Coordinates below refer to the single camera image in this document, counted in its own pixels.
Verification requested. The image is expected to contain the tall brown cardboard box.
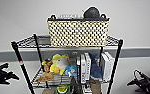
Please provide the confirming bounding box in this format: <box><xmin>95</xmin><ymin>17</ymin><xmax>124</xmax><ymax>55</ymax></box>
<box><xmin>89</xmin><ymin>79</ymin><xmax>102</xmax><ymax>94</ymax></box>

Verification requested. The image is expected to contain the black wire shelf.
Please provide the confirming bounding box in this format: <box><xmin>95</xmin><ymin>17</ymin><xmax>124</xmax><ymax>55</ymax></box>
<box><xmin>10</xmin><ymin>32</ymin><xmax>125</xmax><ymax>94</ymax></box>

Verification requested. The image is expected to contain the pale basket with dark spots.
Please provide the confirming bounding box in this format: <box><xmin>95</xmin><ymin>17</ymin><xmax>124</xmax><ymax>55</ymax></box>
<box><xmin>46</xmin><ymin>13</ymin><xmax>110</xmax><ymax>49</ymax></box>

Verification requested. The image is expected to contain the long grey wall band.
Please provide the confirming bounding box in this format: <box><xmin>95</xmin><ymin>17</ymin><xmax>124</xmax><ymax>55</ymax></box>
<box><xmin>0</xmin><ymin>47</ymin><xmax>150</xmax><ymax>64</ymax></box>

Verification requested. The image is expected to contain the fashion magazine with face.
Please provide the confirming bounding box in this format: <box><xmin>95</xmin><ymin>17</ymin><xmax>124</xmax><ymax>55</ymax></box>
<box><xmin>58</xmin><ymin>13</ymin><xmax>80</xmax><ymax>20</ymax></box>

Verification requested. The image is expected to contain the slim white box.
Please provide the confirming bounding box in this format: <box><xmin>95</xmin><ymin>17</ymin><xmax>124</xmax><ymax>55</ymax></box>
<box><xmin>80</xmin><ymin>52</ymin><xmax>92</xmax><ymax>84</ymax></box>

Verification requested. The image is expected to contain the tall wide white box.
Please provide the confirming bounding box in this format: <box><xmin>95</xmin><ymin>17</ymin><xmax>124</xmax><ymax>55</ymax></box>
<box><xmin>99</xmin><ymin>51</ymin><xmax>116</xmax><ymax>83</ymax></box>

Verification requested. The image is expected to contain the green round toy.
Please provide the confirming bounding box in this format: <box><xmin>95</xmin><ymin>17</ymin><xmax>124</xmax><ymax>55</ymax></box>
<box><xmin>55</xmin><ymin>84</ymin><xmax>71</xmax><ymax>94</ymax></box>

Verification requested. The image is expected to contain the dark grey round plush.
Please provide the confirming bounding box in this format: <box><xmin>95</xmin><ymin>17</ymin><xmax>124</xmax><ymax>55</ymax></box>
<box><xmin>82</xmin><ymin>6</ymin><xmax>101</xmax><ymax>20</ymax></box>

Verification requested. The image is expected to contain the brown orange plush toy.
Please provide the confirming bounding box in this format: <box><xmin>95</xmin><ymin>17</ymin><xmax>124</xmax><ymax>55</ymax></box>
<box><xmin>35</xmin><ymin>58</ymin><xmax>56</xmax><ymax>84</ymax></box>

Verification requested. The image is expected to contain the small blue plush toy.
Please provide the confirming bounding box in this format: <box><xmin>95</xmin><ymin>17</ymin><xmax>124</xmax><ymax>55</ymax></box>
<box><xmin>64</xmin><ymin>63</ymin><xmax>78</xmax><ymax>78</ymax></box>

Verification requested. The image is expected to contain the yellow white plush duck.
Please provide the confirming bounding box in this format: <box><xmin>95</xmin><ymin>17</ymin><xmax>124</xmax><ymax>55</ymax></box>
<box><xmin>49</xmin><ymin>53</ymin><xmax>70</xmax><ymax>76</ymax></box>

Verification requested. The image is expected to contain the black upright bag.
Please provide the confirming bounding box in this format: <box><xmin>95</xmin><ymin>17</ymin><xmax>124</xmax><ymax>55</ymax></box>
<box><xmin>69</xmin><ymin>76</ymin><xmax>80</xmax><ymax>94</ymax></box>

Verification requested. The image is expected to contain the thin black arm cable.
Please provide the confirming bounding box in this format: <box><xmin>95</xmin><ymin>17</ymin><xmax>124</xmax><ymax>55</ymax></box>
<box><xmin>133</xmin><ymin>65</ymin><xmax>150</xmax><ymax>85</ymax></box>

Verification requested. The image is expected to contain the white box with black edge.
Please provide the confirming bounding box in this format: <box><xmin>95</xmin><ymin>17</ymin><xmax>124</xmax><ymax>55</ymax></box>
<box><xmin>75</xmin><ymin>55</ymin><xmax>82</xmax><ymax>85</ymax></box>

